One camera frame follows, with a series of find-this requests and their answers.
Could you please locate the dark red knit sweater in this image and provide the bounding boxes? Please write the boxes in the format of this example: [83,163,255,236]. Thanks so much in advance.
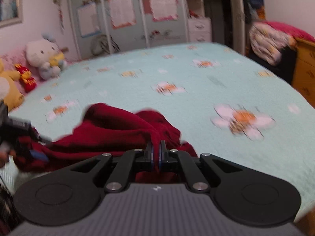
[13,103,197,183]

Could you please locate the yellow bear plush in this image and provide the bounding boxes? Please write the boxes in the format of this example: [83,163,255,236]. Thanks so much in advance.
[0,61,25,112]

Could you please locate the red lucky charm ornament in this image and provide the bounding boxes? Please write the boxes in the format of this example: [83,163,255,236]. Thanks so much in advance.
[14,64,37,93]

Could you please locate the white Hello Kitty plush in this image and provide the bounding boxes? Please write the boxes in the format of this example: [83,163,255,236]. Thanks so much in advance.
[26,34,68,80]

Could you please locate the light green quilted bedspread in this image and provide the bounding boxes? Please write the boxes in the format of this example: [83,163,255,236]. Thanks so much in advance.
[11,43,314,218]

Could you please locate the blue-framed paper poster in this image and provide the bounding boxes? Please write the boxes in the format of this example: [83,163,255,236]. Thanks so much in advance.
[77,2,101,38]

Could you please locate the white drawer cabinet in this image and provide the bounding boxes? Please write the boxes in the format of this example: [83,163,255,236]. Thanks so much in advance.
[188,18,212,42]

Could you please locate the grey sliding-door wardrobe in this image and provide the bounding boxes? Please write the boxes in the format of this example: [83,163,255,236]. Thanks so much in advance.
[68,0,188,59]

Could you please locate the wooden bedside cabinet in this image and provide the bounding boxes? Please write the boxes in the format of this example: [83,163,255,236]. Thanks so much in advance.
[292,38,315,107]

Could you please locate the white door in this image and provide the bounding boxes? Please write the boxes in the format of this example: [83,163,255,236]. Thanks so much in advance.
[230,0,246,55]

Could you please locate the orange-framed paper poster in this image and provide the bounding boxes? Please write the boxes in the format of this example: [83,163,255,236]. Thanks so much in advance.
[107,0,137,29]

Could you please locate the rolled floral quilt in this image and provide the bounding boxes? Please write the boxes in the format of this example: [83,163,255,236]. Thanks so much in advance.
[249,22,296,65]

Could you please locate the pink-framed paper poster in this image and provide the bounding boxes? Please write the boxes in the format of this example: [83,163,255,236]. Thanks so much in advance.
[149,0,178,22]

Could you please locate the pink red pillow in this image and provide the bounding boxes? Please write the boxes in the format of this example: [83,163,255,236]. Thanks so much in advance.
[263,21,315,42]

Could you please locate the hanging wall ornament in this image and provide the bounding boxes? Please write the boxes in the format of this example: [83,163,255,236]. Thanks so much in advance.
[53,0,65,35]

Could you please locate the framed wall picture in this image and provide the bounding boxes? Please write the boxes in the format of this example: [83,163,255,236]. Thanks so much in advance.
[1,0,23,28]

